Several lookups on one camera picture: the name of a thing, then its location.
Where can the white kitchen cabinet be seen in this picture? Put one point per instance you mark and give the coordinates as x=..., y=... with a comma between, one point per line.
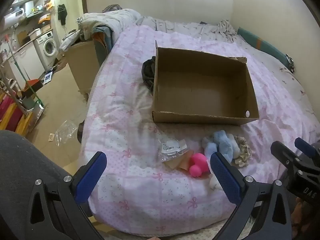
x=25, y=62

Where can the pink bow print blanket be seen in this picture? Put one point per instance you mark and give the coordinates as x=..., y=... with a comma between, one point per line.
x=125, y=130

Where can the wooden chair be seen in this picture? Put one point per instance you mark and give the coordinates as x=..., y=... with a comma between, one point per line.
x=12, y=115

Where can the bundled pale quilt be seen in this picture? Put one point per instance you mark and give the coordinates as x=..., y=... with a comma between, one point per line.
x=107, y=20

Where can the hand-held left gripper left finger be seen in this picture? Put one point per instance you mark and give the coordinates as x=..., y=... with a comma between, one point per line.
x=91, y=177

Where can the white washing machine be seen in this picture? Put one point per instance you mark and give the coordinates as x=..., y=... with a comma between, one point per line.
x=48, y=47

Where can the pink rubber toy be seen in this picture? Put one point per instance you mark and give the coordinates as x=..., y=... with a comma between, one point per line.
x=198, y=162

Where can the beige lace scrunchie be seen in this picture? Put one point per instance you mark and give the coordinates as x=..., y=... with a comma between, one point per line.
x=243, y=152

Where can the dark grey cloth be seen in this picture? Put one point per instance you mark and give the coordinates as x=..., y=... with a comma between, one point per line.
x=148, y=71

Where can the black hanging garment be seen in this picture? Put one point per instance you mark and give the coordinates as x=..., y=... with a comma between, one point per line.
x=62, y=13

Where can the white fluffy scrunchie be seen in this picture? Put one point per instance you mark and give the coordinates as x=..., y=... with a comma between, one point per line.
x=214, y=183

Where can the blue and orange cloth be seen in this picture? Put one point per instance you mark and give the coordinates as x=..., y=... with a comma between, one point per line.
x=102, y=42

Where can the printed paper sheet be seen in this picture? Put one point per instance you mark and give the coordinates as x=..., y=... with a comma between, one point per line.
x=48, y=78

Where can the blue fluffy scrunchie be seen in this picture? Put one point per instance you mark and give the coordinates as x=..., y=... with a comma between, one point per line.
x=222, y=140

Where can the teal pillow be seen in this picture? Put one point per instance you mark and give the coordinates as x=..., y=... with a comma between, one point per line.
x=265, y=45

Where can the brown cardboard box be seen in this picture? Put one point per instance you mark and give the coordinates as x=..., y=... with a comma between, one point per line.
x=200, y=87

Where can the clear plastic bag with label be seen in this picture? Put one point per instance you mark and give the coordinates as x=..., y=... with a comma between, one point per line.
x=172, y=148

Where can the grey bed sheet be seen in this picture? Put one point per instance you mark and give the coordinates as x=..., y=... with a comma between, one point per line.
x=185, y=27

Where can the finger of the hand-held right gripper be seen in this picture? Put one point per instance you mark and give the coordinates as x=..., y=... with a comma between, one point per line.
x=303, y=147
x=285, y=155

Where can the patterned crumpled cloth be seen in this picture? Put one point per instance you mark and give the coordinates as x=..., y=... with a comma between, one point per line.
x=227, y=28

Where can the wooden bedside cabinet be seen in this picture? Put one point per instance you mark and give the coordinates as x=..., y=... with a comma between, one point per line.
x=83, y=65

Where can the person's right hand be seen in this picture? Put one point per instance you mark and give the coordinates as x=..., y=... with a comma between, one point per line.
x=307, y=216

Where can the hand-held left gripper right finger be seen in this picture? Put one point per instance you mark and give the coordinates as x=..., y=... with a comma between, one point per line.
x=225, y=180

